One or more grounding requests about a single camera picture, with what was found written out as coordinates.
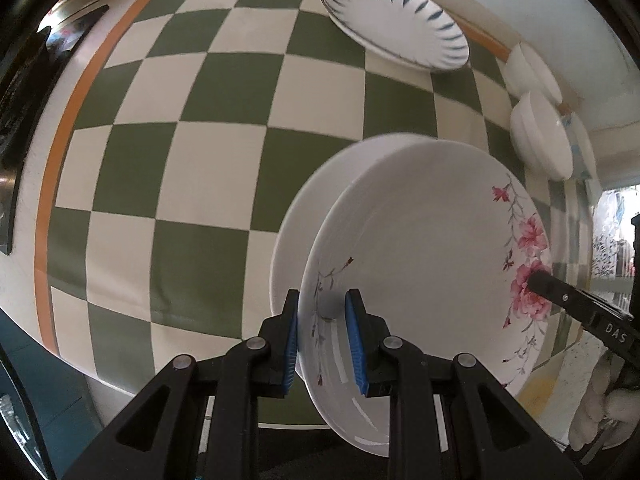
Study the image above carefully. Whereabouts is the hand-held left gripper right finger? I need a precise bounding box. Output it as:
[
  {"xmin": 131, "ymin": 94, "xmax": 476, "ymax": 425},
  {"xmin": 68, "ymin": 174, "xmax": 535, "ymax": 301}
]
[{"xmin": 345, "ymin": 287, "xmax": 583, "ymax": 480}]

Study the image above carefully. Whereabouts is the leaf patterned white cloth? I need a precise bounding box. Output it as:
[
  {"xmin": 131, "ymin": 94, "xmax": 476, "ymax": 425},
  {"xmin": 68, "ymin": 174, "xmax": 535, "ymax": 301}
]
[{"xmin": 591, "ymin": 190, "xmax": 633, "ymax": 278}]

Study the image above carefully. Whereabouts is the green checkered tablecloth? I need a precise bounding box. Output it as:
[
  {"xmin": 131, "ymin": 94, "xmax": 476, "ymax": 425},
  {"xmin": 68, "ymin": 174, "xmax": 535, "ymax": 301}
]
[{"xmin": 32, "ymin": 0, "xmax": 601, "ymax": 431}]

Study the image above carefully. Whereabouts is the teal cabinet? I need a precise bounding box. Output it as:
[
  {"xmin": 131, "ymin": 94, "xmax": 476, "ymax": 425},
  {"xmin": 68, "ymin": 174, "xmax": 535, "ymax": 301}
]
[{"xmin": 0, "ymin": 310, "xmax": 101, "ymax": 441}]

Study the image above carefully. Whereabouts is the white bowl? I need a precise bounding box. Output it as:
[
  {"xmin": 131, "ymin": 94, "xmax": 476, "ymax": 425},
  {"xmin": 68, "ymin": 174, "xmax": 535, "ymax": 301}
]
[
  {"xmin": 510, "ymin": 91, "xmax": 575, "ymax": 181},
  {"xmin": 502, "ymin": 42, "xmax": 565, "ymax": 106}
]

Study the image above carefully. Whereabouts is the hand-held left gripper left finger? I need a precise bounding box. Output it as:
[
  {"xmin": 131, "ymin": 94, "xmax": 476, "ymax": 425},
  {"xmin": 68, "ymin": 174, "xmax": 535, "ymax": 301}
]
[{"xmin": 65, "ymin": 287, "xmax": 301, "ymax": 480}]

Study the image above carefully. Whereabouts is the blue striped bowl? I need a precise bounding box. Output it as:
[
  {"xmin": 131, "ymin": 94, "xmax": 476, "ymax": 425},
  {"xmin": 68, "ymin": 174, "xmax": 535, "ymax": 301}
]
[{"xmin": 560, "ymin": 112, "xmax": 598, "ymax": 181}]

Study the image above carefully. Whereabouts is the person's right hand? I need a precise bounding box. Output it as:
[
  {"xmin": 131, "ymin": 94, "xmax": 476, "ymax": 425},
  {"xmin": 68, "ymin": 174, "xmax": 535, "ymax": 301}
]
[{"xmin": 569, "ymin": 355, "xmax": 640, "ymax": 451}]

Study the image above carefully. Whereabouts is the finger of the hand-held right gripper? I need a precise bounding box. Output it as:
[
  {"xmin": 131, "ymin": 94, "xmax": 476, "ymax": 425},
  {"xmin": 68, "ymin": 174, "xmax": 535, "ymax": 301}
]
[{"xmin": 527, "ymin": 270, "xmax": 627, "ymax": 329}]

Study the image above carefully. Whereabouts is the blue leaf pattern plate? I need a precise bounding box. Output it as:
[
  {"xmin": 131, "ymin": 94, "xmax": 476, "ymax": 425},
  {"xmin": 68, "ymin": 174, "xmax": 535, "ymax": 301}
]
[{"xmin": 320, "ymin": 0, "xmax": 471, "ymax": 72}]

